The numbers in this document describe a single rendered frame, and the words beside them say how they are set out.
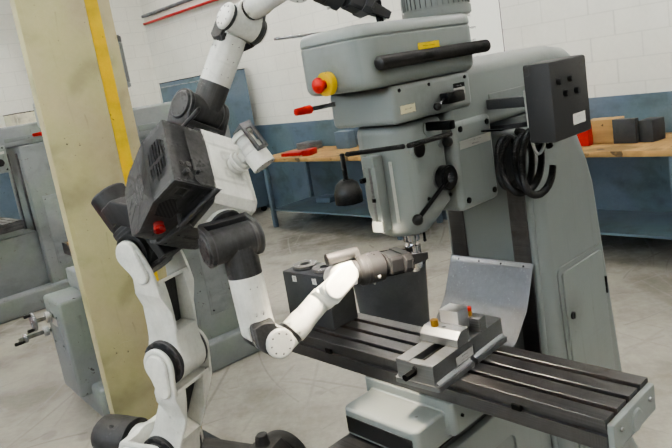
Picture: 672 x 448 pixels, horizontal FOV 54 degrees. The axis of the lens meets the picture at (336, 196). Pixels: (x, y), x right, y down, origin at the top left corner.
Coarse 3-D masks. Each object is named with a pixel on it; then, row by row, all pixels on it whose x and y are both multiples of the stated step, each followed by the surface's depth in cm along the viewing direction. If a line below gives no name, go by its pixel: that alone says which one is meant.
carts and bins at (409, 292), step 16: (416, 272) 382; (368, 288) 382; (384, 288) 378; (400, 288) 378; (416, 288) 383; (368, 304) 386; (384, 304) 381; (400, 304) 380; (416, 304) 385; (400, 320) 383; (416, 320) 386
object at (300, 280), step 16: (288, 272) 231; (304, 272) 227; (320, 272) 222; (288, 288) 233; (304, 288) 227; (352, 288) 227; (336, 304) 222; (352, 304) 227; (320, 320) 226; (336, 320) 222
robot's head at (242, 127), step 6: (240, 126) 173; (246, 126) 174; (252, 126) 174; (234, 132) 176; (240, 132) 174; (246, 132) 173; (258, 132) 175; (234, 138) 175; (252, 138) 173; (258, 138) 175; (264, 144) 174; (258, 150) 172
